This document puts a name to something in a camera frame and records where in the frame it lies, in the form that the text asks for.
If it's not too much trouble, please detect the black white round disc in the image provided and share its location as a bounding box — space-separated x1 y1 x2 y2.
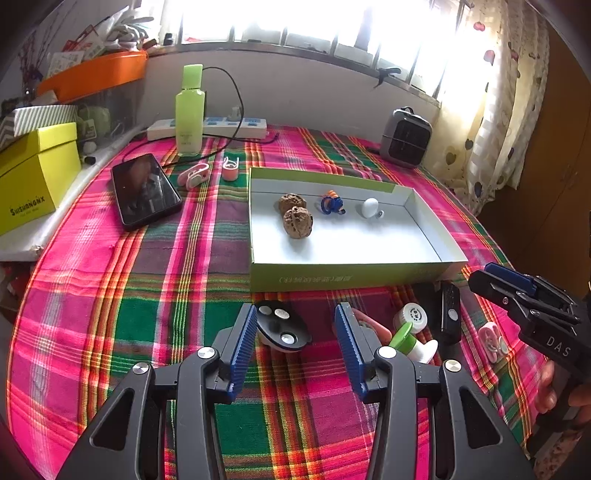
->
254 300 311 354

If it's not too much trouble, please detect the black rectangular device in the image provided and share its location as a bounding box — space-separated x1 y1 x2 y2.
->
439 282 462 345

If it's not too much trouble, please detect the brown walnut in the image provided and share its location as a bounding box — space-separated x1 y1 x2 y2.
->
283 206 314 239
279 193 307 216

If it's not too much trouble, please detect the white egg-shaped keychain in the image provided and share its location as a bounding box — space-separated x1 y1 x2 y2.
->
361 197 385 219

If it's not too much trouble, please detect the blue orange small toy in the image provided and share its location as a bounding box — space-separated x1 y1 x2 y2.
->
321 190 346 215

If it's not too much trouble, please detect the right hand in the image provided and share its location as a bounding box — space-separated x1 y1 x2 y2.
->
535 360 591 424

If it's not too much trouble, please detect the pink looped clip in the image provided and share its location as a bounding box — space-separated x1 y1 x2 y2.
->
352 308 393 345

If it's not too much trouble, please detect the green white spool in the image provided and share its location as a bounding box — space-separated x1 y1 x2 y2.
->
389 322 439 364

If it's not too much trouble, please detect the white round capped jar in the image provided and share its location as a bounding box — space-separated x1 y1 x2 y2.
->
393 302 428 335

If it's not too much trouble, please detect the green white shallow box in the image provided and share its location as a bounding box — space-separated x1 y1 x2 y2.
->
249 167 468 292

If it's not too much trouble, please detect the plaid pink green bedspread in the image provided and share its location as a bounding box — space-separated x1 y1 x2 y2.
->
6 127 544 479

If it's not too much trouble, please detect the heart pattern curtain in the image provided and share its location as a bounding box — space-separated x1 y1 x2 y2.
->
425 1 550 214

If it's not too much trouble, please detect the pink clip on bed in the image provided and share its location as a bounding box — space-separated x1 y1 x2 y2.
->
177 162 211 190

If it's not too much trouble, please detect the black smartphone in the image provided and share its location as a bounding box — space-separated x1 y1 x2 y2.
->
111 153 183 232

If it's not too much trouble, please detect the pink small cup clip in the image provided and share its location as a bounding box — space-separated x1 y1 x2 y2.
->
221 157 239 182

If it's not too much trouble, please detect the grey small heater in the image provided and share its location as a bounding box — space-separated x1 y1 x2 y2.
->
379 106 433 169

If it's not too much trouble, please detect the white power strip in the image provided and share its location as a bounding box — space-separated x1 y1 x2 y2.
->
146 117 267 141

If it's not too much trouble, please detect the green lotion bottle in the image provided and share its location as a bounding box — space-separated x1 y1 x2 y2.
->
174 64 205 156

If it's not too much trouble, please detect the yellow shoe box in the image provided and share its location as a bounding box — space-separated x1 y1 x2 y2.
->
0 122 81 234

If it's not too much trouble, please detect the orange tray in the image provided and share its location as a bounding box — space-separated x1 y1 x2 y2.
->
36 51 148 103

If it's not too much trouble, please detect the striped gift box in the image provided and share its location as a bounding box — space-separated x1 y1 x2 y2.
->
0 105 77 151

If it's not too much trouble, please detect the red branch decoration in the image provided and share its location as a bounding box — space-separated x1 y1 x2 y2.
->
18 5 62 94

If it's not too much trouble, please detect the black charger cable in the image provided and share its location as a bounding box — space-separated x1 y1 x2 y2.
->
161 65 281 168

